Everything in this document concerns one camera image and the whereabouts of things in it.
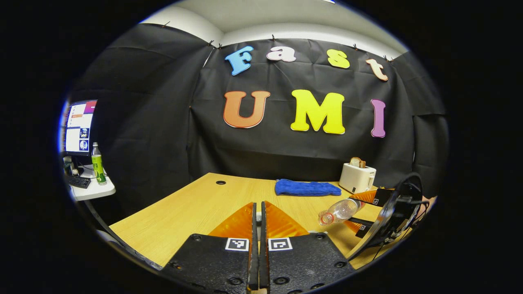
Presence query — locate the green drink bottle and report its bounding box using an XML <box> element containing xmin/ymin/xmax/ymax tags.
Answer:
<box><xmin>91</xmin><ymin>142</ymin><xmax>107</xmax><ymax>185</ymax></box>

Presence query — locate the blue towel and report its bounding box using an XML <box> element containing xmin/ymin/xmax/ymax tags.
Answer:
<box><xmin>275</xmin><ymin>179</ymin><xmax>342</xmax><ymax>197</ymax></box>

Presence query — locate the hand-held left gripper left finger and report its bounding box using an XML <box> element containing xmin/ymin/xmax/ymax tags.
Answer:
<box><xmin>161</xmin><ymin>201</ymin><xmax>260</xmax><ymax>294</ymax></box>

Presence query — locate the white side table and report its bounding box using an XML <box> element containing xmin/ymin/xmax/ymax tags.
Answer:
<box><xmin>69</xmin><ymin>165</ymin><xmax>116</xmax><ymax>201</ymax></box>

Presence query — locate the black keyboard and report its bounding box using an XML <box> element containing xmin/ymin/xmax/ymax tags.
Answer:
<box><xmin>65</xmin><ymin>175</ymin><xmax>92</xmax><ymax>189</ymax></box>

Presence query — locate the white toaster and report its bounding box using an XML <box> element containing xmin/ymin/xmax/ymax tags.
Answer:
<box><xmin>339</xmin><ymin>163</ymin><xmax>377</xmax><ymax>194</ymax></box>

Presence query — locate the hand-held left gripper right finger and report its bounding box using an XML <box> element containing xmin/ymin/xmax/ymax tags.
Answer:
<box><xmin>260</xmin><ymin>200</ymin><xmax>357</xmax><ymax>294</ymax></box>

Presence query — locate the computer monitor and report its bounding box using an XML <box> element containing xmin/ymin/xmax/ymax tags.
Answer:
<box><xmin>62</xmin><ymin>100</ymin><xmax>98</xmax><ymax>156</ymax></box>

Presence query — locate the clear plastic water bottle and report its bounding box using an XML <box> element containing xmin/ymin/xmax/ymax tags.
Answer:
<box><xmin>318</xmin><ymin>198</ymin><xmax>366</xmax><ymax>226</ymax></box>

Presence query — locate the black backdrop cloth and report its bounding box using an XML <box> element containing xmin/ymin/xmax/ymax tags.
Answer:
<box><xmin>67</xmin><ymin>22</ymin><xmax>450</xmax><ymax>225</ymax></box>

